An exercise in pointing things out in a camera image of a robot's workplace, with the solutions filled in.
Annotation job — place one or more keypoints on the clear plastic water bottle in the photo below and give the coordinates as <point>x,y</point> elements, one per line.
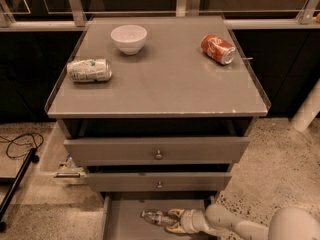
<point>159,218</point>

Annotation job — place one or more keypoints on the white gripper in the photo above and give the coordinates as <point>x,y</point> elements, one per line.
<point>189,221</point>

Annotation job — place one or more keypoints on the grey drawer cabinet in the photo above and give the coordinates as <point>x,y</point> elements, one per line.
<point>169,89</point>

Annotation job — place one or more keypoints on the white green soda can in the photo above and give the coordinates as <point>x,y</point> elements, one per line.
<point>89,70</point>

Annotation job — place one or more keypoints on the white ceramic bowl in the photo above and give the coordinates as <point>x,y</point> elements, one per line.
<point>129,39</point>

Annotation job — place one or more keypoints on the clear plastic storage bin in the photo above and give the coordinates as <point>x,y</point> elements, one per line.
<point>55,162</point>

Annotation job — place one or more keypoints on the grey middle drawer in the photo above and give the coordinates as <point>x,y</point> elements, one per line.
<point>163,181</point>

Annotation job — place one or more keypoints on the grey drawer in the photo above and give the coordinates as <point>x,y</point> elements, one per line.
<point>141,150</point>
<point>163,181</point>
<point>123,219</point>

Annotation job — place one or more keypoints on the black stand leg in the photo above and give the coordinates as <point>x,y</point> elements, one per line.
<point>13,183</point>

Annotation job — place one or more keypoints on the white cylindrical post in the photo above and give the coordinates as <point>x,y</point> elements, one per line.
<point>308,110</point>

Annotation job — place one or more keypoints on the red cola can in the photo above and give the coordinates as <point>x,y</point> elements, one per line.
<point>218,49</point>

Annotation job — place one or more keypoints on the metal railing frame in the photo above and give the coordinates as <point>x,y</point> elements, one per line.
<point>51,15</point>

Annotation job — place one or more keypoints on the grey bottom drawer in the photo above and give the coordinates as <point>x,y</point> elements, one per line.
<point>123,219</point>

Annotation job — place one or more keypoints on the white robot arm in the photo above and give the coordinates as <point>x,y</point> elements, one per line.
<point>286,224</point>

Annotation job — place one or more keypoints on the grey top drawer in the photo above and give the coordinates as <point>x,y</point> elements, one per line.
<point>141,150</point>

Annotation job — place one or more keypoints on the round metal top knob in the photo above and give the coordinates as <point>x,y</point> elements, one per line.
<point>158,155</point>

